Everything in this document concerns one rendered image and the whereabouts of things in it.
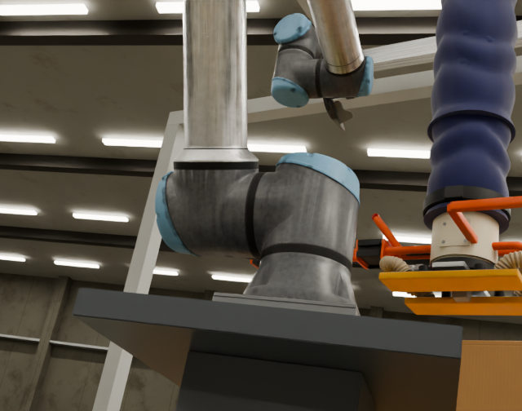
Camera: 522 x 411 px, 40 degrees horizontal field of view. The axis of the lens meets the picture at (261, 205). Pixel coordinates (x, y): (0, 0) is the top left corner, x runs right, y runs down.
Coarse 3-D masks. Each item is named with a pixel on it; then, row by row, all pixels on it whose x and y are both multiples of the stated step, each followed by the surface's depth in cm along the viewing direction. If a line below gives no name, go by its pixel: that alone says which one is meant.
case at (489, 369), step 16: (464, 352) 156; (480, 352) 154; (496, 352) 152; (512, 352) 150; (464, 368) 154; (480, 368) 152; (496, 368) 151; (512, 368) 149; (464, 384) 153; (480, 384) 151; (496, 384) 149; (512, 384) 147; (464, 400) 151; (480, 400) 149; (496, 400) 148; (512, 400) 146
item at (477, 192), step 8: (432, 192) 189; (440, 192) 187; (448, 192) 184; (456, 192) 183; (464, 192) 183; (472, 192) 182; (480, 192) 182; (488, 192) 183; (496, 192) 184; (424, 200) 194; (432, 200) 188; (440, 200) 186; (448, 200) 184; (456, 200) 183; (464, 200) 183; (424, 208) 192
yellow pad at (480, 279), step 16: (384, 272) 180; (400, 272) 178; (416, 272) 176; (432, 272) 174; (448, 272) 172; (464, 272) 170; (480, 272) 168; (496, 272) 166; (512, 272) 164; (400, 288) 184; (416, 288) 182; (432, 288) 180; (448, 288) 178; (464, 288) 176; (480, 288) 174; (496, 288) 172; (512, 288) 171
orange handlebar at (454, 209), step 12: (456, 204) 165; (468, 204) 163; (480, 204) 161; (492, 204) 160; (504, 204) 159; (516, 204) 157; (456, 216) 168; (468, 228) 174; (468, 240) 179; (396, 252) 195; (408, 252) 193; (420, 252) 191; (504, 252) 183
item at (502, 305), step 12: (408, 300) 195; (420, 300) 193; (432, 300) 191; (444, 300) 190; (480, 300) 185; (492, 300) 183; (504, 300) 182; (516, 300) 180; (420, 312) 200; (432, 312) 198; (444, 312) 196; (456, 312) 194; (468, 312) 193; (480, 312) 191; (492, 312) 189; (504, 312) 188; (516, 312) 186
